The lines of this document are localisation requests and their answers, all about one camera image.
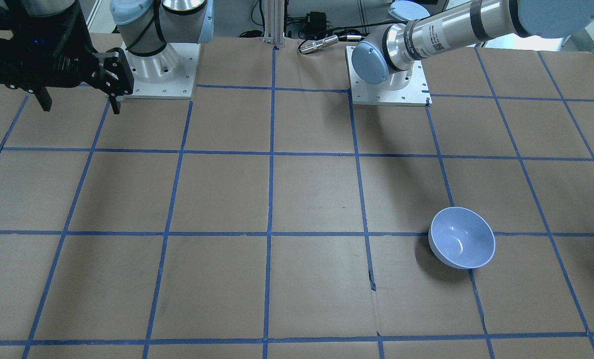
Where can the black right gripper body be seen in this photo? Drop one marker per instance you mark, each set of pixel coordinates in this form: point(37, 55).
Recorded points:
point(111, 75)

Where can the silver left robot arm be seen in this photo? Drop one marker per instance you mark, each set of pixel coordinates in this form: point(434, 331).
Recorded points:
point(395, 46)

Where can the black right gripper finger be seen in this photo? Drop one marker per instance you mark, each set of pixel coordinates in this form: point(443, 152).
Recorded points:
point(115, 76)
point(43, 97)

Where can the black electronics box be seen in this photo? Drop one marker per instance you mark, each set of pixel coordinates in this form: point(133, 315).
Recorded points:
point(315, 22)

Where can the light blue bowl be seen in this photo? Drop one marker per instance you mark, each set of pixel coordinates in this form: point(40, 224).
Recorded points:
point(461, 238)

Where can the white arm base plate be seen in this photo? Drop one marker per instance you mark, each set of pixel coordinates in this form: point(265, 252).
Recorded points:
point(171, 74)
point(406, 88)

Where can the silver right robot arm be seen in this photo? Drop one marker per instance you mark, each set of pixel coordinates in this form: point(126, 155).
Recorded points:
point(148, 26)

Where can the aluminium frame post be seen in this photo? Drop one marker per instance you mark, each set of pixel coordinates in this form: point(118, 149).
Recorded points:
point(273, 21)

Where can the gold cylinder tool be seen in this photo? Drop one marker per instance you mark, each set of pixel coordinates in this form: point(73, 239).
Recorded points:
point(318, 45)

